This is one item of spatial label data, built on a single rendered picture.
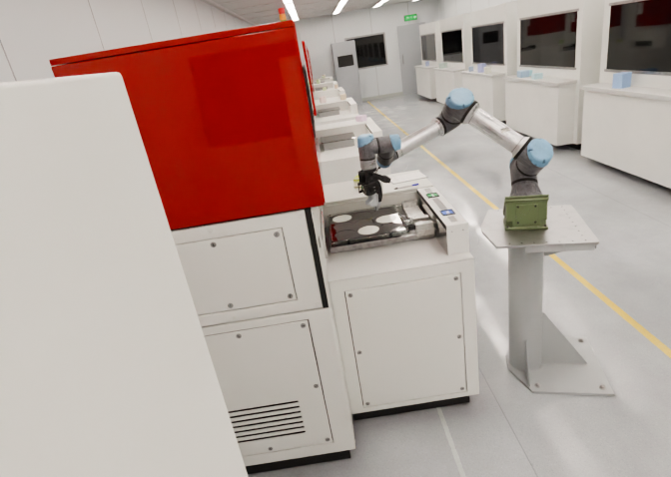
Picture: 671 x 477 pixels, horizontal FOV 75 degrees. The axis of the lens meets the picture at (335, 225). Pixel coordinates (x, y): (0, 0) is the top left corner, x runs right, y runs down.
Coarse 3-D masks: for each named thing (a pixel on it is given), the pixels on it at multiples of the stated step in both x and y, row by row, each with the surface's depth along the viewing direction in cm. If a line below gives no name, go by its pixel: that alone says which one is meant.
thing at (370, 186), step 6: (360, 174) 200; (366, 174) 200; (372, 174) 202; (360, 180) 203; (366, 180) 201; (372, 180) 203; (366, 186) 200; (372, 186) 202; (360, 192) 207; (366, 192) 201; (372, 192) 203
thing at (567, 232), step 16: (560, 208) 220; (496, 224) 214; (560, 224) 203; (576, 224) 201; (496, 240) 197; (512, 240) 195; (528, 240) 192; (544, 240) 190; (560, 240) 188; (576, 240) 186; (592, 240) 184
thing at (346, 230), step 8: (384, 208) 235; (392, 208) 233; (336, 216) 235; (352, 216) 231; (360, 216) 229; (368, 216) 228; (376, 216) 226; (336, 224) 224; (344, 224) 222; (352, 224) 221; (360, 224) 219; (368, 224) 218; (376, 224) 216; (384, 224) 214; (392, 224) 213; (400, 224) 211; (336, 232) 214; (344, 232) 213; (352, 232) 211; (376, 232) 207; (384, 232) 205
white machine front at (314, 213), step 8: (312, 208) 156; (312, 216) 154; (312, 224) 155; (320, 224) 202; (312, 232) 156; (320, 232) 188; (312, 240) 157; (320, 240) 161; (320, 248) 165; (320, 256) 159; (320, 264) 161; (320, 272) 162; (320, 280) 163; (320, 288) 164; (328, 288) 178; (328, 296) 167; (328, 304) 167
